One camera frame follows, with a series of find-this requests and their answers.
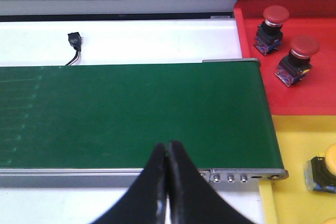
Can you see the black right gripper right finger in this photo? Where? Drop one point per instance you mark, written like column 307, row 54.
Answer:
column 192, row 199

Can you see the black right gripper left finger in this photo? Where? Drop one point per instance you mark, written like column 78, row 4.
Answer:
column 145, row 200

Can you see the yellow mushroom push button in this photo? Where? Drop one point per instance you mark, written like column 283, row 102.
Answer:
column 319, row 172
column 330, row 221

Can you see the red mushroom push button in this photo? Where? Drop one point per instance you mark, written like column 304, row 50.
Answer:
column 269, row 36
column 294, row 67

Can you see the yellow plastic tray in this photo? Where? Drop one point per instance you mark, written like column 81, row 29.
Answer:
column 300, row 139

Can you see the red plastic tray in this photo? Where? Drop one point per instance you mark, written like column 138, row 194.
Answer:
column 315, row 94

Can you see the aluminium conveyor frame rail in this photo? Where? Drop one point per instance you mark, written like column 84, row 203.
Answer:
column 78, row 178

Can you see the small black bracket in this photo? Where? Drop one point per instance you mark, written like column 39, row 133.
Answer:
column 75, row 40

